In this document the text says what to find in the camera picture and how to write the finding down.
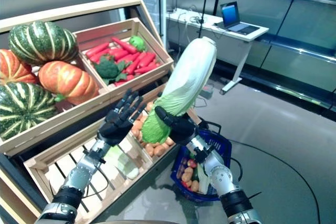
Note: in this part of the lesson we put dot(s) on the napa cabbage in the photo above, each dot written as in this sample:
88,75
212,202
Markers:
126,163
203,179
191,72

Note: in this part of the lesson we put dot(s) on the wooden crate with potatoes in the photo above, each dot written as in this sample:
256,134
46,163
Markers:
161,159

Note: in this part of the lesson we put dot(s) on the wooden crate with carrots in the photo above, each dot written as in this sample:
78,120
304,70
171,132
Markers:
147,77

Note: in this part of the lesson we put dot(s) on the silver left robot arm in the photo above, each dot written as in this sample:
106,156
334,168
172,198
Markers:
78,176

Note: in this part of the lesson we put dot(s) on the orange red carrot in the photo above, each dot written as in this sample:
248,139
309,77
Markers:
147,68
132,66
97,50
118,53
147,60
124,45

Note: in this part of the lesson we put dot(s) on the large wooden pumpkin crate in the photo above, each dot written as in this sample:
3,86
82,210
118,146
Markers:
65,119

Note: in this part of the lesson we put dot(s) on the wide wooden slatted crate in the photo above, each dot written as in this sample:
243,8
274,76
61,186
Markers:
63,146

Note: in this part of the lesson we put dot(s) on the dark green cucumber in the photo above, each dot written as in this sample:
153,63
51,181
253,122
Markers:
195,175

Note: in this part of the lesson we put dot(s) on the dark green broccoli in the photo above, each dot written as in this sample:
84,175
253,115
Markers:
106,68

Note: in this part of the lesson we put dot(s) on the black tripod stand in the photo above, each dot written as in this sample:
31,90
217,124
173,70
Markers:
159,3
204,6

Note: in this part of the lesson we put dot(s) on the black router with antennas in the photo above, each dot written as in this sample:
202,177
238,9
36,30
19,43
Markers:
170,10

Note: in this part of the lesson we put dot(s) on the white desk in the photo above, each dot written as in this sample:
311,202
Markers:
223,43

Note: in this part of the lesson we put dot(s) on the purple eggplant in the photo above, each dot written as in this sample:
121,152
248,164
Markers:
181,167

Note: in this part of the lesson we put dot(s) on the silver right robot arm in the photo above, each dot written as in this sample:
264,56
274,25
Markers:
223,179

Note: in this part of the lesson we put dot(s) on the orange pumpkin with green stem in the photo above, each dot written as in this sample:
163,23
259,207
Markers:
68,79

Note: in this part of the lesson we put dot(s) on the wooden display stand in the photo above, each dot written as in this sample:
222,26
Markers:
78,13

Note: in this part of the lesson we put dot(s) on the glass display shelving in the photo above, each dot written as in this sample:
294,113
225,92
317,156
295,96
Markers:
302,51

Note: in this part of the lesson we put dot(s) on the light green round vegetable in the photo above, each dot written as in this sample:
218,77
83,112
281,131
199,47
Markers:
137,42

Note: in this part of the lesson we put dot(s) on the green striped pumpkin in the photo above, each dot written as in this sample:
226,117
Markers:
42,41
23,108

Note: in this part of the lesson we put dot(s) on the open grey laptop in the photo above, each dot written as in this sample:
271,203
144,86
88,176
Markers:
230,14

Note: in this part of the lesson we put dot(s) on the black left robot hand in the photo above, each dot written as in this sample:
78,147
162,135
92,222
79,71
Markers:
118,127

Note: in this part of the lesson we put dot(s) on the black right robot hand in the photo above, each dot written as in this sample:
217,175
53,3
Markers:
183,129

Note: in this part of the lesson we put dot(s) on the grey box with red top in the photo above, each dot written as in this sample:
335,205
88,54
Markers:
207,91

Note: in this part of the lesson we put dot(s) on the blue plastic shopping basket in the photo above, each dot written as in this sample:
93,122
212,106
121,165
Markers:
220,145

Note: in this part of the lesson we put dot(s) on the orange striped pumpkin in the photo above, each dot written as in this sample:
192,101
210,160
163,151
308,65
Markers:
11,68

